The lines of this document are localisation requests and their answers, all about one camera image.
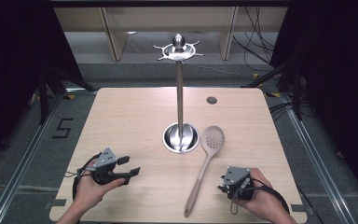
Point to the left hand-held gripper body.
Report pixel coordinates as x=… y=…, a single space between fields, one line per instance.
x=105 y=160

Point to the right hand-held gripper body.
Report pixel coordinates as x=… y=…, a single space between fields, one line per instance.
x=237 y=179

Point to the person's left hand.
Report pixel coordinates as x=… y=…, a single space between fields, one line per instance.
x=90 y=191

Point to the person's right hand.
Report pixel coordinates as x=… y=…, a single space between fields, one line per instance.
x=264 y=202

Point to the beige slotted spoon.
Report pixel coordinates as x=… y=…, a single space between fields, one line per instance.
x=212 y=141

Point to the metal utensil rack stand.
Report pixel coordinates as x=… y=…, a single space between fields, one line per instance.
x=179 y=93

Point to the black tripod stand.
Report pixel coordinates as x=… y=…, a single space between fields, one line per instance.
x=296 y=90
x=45 y=93

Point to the light wooden shelf unit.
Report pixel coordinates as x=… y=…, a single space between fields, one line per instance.
x=115 y=31

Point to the black curtain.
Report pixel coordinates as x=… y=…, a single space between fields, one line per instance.
x=345 y=77
x=12 y=62

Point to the aluminium floor rail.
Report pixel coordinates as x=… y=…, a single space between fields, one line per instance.
x=21 y=168
x=317 y=161

